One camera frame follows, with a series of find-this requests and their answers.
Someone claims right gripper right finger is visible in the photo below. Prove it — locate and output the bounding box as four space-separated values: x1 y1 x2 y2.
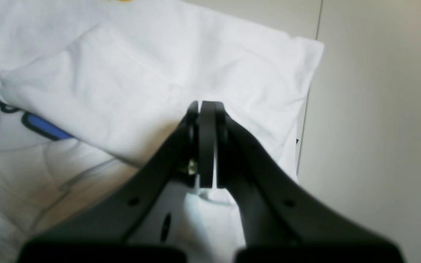
198 101 404 263

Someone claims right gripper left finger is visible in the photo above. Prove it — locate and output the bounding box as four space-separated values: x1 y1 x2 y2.
17 102 198 263

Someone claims white printed T-shirt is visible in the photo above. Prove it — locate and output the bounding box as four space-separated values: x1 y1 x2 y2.
0 0 324 263

